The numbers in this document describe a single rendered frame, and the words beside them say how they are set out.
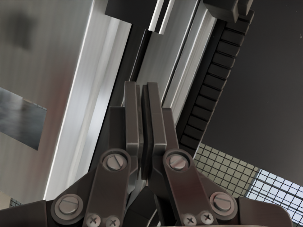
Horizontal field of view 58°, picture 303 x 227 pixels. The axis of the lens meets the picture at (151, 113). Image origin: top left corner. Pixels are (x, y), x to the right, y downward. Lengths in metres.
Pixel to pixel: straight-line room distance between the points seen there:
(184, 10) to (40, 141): 0.28
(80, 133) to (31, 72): 0.06
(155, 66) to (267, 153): 0.39
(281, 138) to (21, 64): 0.60
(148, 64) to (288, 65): 0.36
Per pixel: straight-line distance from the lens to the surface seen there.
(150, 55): 0.41
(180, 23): 0.40
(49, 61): 0.18
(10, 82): 0.20
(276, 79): 0.67
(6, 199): 0.36
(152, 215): 0.44
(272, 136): 0.69
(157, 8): 0.17
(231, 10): 0.35
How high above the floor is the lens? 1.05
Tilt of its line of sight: 13 degrees down
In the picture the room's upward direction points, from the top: 113 degrees clockwise
